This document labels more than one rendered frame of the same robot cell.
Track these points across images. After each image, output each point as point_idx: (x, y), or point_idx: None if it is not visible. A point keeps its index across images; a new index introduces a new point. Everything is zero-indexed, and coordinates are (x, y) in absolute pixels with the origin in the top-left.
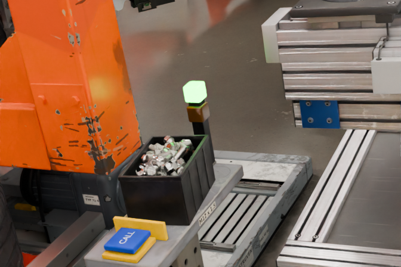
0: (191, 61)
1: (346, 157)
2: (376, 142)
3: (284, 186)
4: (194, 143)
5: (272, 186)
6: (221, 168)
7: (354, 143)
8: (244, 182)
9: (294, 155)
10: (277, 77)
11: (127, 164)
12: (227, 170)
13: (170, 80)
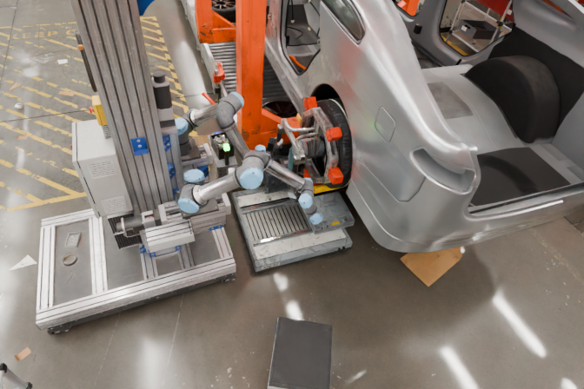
0: (454, 379)
1: (219, 233)
2: (216, 252)
3: (250, 243)
4: (222, 150)
5: (255, 241)
6: (222, 164)
7: (222, 243)
8: (268, 240)
9: (276, 285)
10: (364, 374)
11: (264, 171)
12: (219, 164)
13: (430, 340)
